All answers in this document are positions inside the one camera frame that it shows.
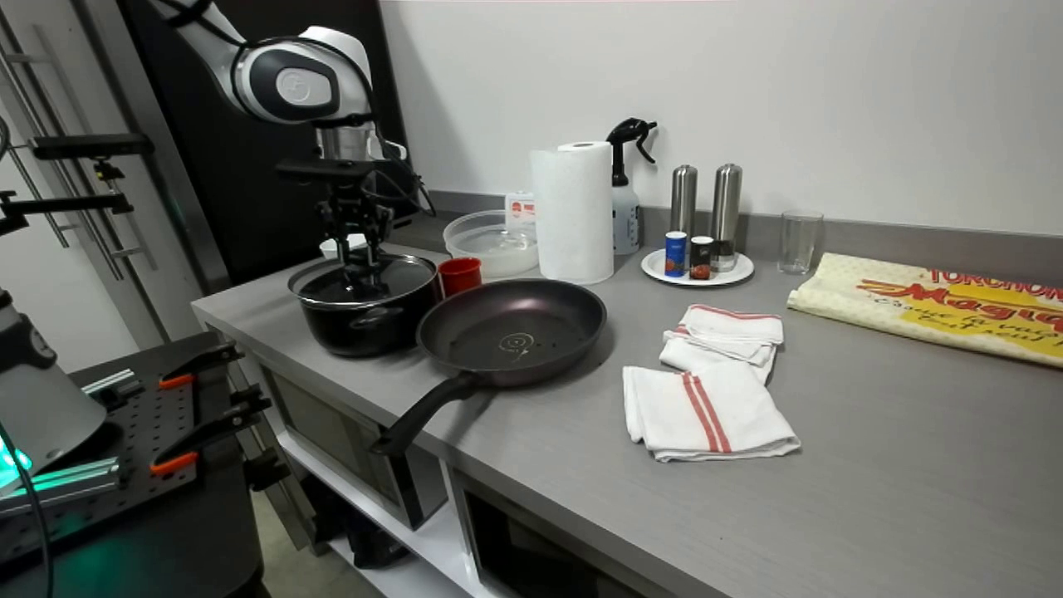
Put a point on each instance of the dark spice jar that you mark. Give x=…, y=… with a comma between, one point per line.
x=703, y=255

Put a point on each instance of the dark under-counter appliance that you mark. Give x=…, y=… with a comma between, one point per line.
x=335, y=434

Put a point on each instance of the dark cutting board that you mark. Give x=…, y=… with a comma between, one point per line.
x=420, y=233

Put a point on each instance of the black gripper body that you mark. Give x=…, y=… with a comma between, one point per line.
x=355, y=203

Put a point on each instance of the white round plate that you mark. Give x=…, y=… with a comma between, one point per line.
x=731, y=269

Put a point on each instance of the black perforated breadboard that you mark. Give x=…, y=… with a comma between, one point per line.
x=143, y=435

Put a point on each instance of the black frying pan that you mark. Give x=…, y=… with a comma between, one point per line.
x=509, y=334

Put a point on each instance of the clear plastic container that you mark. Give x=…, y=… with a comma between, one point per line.
x=487, y=235

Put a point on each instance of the white paper towel roll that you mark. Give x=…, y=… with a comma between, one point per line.
x=574, y=210

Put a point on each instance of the black cooking pot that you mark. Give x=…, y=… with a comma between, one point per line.
x=368, y=330

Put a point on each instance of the silver aluminium rail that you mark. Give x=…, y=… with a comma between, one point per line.
x=69, y=482

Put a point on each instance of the blue spice can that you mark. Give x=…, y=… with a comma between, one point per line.
x=677, y=254

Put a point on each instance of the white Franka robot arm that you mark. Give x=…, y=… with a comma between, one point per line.
x=302, y=85

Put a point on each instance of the tall steel grinder mill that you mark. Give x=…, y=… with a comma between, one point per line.
x=725, y=203

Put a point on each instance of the black mount bar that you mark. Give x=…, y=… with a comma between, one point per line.
x=88, y=144

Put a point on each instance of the folded white red-striped towel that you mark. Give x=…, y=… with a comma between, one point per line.
x=710, y=413

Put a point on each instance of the spray bottle with black trigger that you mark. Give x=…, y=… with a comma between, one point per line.
x=626, y=215

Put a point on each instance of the white under-counter shelf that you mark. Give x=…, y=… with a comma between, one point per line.
x=410, y=548

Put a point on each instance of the small white bowl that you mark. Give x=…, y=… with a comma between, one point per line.
x=327, y=245

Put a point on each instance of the clear drinking glass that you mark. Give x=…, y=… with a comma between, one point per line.
x=803, y=245

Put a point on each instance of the crumpled white red-striped towel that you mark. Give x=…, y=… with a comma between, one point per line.
x=725, y=336

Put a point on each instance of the short steel grinder mill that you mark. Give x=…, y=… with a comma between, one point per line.
x=683, y=200

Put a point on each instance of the red cup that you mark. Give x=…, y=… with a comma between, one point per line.
x=461, y=277

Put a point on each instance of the small white block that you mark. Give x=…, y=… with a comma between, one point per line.
x=111, y=382

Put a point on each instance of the black robot table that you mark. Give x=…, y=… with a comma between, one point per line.
x=154, y=541

